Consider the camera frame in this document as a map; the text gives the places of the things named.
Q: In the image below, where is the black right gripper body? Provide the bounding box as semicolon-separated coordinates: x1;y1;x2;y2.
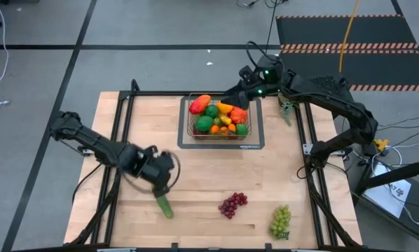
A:
239;55;294;97

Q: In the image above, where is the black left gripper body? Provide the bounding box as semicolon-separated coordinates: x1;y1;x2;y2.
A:
144;152;176;190

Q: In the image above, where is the orange-red mini pumpkin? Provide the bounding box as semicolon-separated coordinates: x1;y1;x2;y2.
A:
229;106;248;125

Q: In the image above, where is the green cucumber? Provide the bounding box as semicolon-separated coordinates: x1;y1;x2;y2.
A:
156;194;174;220

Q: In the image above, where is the yellow-orange mango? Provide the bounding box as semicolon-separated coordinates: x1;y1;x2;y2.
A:
216;101;234;115

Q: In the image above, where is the orange tangerine bunch with stems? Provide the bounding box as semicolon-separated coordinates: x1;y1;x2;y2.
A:
209;122;238;136

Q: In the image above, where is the red and yellow mango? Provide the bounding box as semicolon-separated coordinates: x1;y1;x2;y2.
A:
189;94;212;116

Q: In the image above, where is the large green lime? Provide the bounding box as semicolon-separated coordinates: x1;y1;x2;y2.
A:
195;115;214;132

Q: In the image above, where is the green succulent plant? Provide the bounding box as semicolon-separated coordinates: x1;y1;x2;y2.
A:
279;96;301;127

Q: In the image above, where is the black-bordered silicone baking mat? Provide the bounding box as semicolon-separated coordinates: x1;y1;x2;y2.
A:
177;96;266;151

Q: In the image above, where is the red grape bunch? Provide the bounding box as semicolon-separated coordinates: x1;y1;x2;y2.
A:
218;192;249;220

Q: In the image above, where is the black hazard-striped floor mat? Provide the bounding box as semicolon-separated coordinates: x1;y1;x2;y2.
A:
275;14;419;92

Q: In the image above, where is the green grape bunch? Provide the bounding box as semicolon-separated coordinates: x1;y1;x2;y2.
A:
268;204;292;241

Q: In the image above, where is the yellow connector plug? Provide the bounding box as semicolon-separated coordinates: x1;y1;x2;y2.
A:
373;139;390;152

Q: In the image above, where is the black metal stand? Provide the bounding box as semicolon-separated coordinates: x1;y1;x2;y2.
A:
351;159;419;246

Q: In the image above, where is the white paper sheet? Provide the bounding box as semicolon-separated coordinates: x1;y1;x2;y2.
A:
363;162;412;218

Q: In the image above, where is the metal wire basket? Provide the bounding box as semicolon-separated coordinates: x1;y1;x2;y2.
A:
186;92;252;141

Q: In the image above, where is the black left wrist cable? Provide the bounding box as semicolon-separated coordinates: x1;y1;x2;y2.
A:
123;152;181;194

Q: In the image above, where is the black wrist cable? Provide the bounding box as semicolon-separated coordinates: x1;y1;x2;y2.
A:
123;152;181;194
246;41;268;62

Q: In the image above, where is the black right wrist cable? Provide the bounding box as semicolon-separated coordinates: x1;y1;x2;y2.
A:
246;41;268;62

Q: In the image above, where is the black hanging cable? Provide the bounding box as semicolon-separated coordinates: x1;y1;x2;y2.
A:
250;0;281;87

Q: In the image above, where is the black aluminium table frame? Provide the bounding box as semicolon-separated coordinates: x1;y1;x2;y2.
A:
67;78;363;252

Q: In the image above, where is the black cable bundle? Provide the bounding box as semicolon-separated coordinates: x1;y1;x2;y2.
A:
235;0;287;8

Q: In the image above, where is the yellow hanging cable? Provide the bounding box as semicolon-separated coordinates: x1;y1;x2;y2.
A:
338;0;360;74

